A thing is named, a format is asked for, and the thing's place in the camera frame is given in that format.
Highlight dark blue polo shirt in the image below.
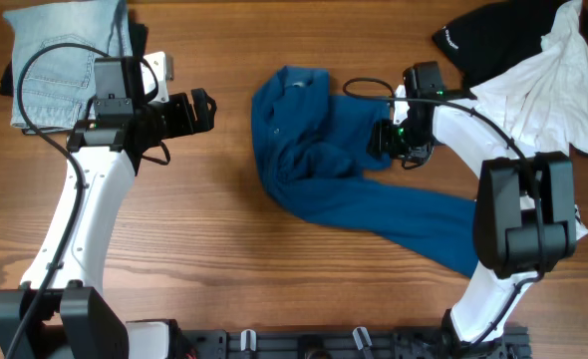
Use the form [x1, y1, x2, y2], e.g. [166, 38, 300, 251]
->
[251, 66, 478, 277]

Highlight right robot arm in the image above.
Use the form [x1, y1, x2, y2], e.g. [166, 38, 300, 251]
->
[368, 62, 577, 357]

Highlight folded light blue jeans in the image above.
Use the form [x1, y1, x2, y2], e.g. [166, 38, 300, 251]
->
[3, 0, 133, 132]

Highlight white t-shirt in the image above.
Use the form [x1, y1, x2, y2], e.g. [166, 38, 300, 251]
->
[469, 0, 588, 240]

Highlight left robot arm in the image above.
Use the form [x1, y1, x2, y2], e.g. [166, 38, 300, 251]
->
[0, 57, 217, 358]

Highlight black t-shirt with logo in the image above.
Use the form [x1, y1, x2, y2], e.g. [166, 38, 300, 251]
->
[431, 0, 588, 161]

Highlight folded black garment under jeans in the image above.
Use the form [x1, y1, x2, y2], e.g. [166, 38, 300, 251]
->
[0, 16, 147, 132]

